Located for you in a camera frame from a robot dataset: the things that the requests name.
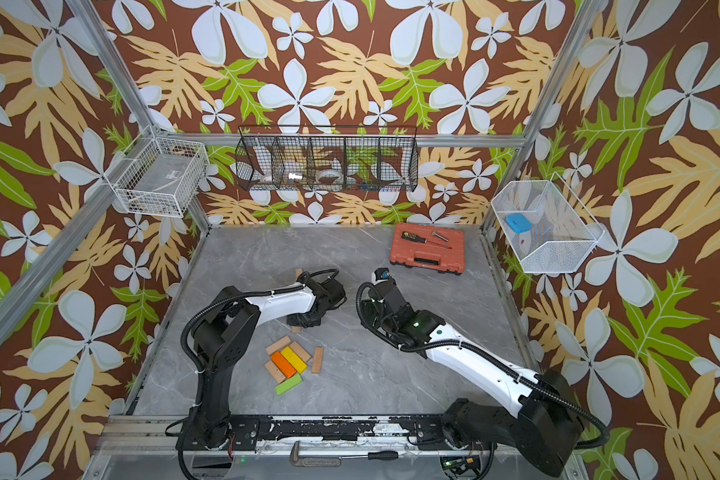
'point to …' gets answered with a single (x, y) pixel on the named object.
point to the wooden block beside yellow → (300, 351)
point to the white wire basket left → (157, 176)
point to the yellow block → (296, 360)
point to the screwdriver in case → (409, 236)
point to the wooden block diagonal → (317, 360)
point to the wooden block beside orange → (275, 373)
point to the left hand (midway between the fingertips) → (305, 317)
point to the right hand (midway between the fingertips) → (364, 304)
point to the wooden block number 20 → (298, 272)
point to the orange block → (284, 364)
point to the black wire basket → (318, 158)
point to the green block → (288, 384)
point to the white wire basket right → (545, 226)
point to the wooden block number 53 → (278, 345)
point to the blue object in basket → (519, 223)
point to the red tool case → (438, 247)
